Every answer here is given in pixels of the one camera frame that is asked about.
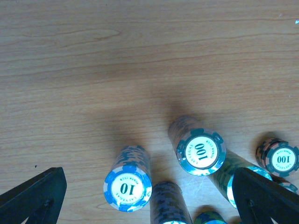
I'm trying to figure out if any brown short stack upper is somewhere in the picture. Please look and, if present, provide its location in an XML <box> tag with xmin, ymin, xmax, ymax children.
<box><xmin>255</xmin><ymin>138</ymin><xmax>299</xmax><ymax>177</ymax></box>

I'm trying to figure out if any brown tall chip stack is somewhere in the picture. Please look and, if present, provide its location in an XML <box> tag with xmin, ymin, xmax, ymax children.
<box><xmin>168</xmin><ymin>116</ymin><xmax>227</xmax><ymax>176</ymax></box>

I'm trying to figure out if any blue short stack left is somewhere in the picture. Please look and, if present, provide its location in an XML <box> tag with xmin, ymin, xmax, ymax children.
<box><xmin>193</xmin><ymin>211</ymin><xmax>227</xmax><ymax>224</ymax></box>

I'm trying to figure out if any purple chip stack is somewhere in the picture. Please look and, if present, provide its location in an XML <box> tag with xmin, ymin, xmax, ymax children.
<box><xmin>103</xmin><ymin>146</ymin><xmax>152</xmax><ymax>212</ymax></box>
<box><xmin>150</xmin><ymin>181</ymin><xmax>192</xmax><ymax>224</ymax></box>

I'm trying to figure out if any brown short stack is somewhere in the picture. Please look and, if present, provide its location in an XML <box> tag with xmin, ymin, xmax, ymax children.
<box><xmin>255</xmin><ymin>138</ymin><xmax>299</xmax><ymax>177</ymax></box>
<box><xmin>271</xmin><ymin>175</ymin><xmax>298</xmax><ymax>194</ymax></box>

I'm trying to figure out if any green tall chip stack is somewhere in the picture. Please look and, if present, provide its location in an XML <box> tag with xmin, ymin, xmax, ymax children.
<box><xmin>208</xmin><ymin>150</ymin><xmax>272</xmax><ymax>208</ymax></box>

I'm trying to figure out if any purple chip stack upper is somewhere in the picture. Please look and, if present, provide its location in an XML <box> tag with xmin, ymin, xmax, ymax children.
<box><xmin>103</xmin><ymin>146</ymin><xmax>152</xmax><ymax>212</ymax></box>

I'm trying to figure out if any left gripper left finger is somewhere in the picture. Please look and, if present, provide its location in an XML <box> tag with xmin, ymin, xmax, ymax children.
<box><xmin>0</xmin><ymin>167</ymin><xmax>67</xmax><ymax>224</ymax></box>

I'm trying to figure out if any brown short stack lower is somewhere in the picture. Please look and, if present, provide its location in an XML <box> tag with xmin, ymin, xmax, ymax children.
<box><xmin>271</xmin><ymin>175</ymin><xmax>298</xmax><ymax>194</ymax></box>

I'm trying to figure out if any purple chip stack lower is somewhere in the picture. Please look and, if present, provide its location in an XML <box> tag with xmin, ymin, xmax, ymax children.
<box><xmin>150</xmin><ymin>181</ymin><xmax>192</xmax><ymax>224</ymax></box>

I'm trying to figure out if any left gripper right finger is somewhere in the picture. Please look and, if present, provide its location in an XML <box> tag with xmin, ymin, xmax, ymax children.
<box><xmin>232</xmin><ymin>168</ymin><xmax>299</xmax><ymax>224</ymax></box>

